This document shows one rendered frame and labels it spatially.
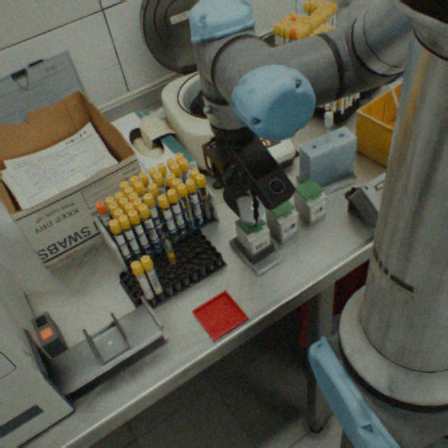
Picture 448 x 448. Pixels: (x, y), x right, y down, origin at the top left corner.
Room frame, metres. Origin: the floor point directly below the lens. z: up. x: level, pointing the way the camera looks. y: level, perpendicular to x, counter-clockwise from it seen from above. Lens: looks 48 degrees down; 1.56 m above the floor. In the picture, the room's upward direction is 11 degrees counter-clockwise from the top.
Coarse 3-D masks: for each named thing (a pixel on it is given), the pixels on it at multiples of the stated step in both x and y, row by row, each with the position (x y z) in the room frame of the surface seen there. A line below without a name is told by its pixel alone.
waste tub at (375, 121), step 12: (396, 84) 0.82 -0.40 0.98; (384, 96) 0.80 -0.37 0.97; (396, 96) 0.82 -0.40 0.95; (372, 108) 0.78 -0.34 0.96; (384, 108) 0.80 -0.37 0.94; (360, 120) 0.76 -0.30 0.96; (372, 120) 0.73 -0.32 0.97; (384, 120) 0.81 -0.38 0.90; (360, 132) 0.75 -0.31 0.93; (372, 132) 0.73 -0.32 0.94; (384, 132) 0.70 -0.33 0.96; (360, 144) 0.75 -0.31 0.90; (372, 144) 0.72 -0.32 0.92; (384, 144) 0.70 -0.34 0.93; (372, 156) 0.72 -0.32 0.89; (384, 156) 0.70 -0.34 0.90
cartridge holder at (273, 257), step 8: (232, 240) 0.57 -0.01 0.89; (232, 248) 0.56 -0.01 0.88; (240, 248) 0.54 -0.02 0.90; (264, 248) 0.52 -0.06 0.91; (272, 248) 0.53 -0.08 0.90; (240, 256) 0.54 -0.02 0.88; (248, 256) 0.52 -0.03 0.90; (256, 256) 0.51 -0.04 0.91; (264, 256) 0.52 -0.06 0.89; (272, 256) 0.52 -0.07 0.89; (280, 256) 0.51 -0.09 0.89; (248, 264) 0.52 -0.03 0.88; (256, 264) 0.51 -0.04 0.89; (264, 264) 0.50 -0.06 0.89; (272, 264) 0.50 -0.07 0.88; (256, 272) 0.49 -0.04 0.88
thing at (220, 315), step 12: (216, 300) 0.46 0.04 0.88; (228, 300) 0.45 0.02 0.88; (204, 312) 0.44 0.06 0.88; (216, 312) 0.44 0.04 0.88; (228, 312) 0.43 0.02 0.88; (240, 312) 0.43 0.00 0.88; (204, 324) 0.42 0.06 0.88; (216, 324) 0.41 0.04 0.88; (228, 324) 0.41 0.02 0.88; (240, 324) 0.40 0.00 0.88; (216, 336) 0.39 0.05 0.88
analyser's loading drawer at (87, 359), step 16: (144, 304) 0.45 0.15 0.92; (112, 320) 0.43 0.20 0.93; (128, 320) 0.43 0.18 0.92; (144, 320) 0.42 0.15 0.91; (160, 320) 0.40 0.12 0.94; (96, 336) 0.41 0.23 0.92; (112, 336) 0.41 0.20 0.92; (128, 336) 0.40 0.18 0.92; (144, 336) 0.39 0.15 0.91; (160, 336) 0.39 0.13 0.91; (64, 352) 0.39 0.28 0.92; (80, 352) 0.39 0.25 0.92; (96, 352) 0.37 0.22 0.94; (112, 352) 0.38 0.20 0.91; (128, 352) 0.37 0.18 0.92; (48, 368) 0.37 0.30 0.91; (64, 368) 0.37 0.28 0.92; (80, 368) 0.36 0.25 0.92; (96, 368) 0.36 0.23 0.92; (64, 384) 0.34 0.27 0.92; (80, 384) 0.34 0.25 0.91
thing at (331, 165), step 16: (304, 144) 0.70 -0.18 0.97; (320, 144) 0.69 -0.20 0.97; (336, 144) 0.68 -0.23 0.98; (352, 144) 0.68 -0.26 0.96; (304, 160) 0.68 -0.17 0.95; (320, 160) 0.66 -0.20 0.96; (336, 160) 0.67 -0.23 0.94; (352, 160) 0.68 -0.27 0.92; (304, 176) 0.68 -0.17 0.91; (320, 176) 0.66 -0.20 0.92; (336, 176) 0.67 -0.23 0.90; (352, 176) 0.68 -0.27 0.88
